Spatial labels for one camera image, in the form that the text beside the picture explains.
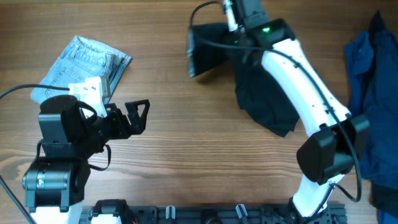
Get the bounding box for black shorts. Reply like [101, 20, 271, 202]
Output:
[187, 23, 299, 138]

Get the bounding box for folded light blue jeans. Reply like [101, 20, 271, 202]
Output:
[40, 36, 132, 95]

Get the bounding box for blue garment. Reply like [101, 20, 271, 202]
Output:
[345, 12, 397, 223]

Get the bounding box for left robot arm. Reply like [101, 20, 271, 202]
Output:
[22, 95, 150, 223]

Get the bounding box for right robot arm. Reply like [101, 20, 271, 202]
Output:
[223, 1, 369, 223]

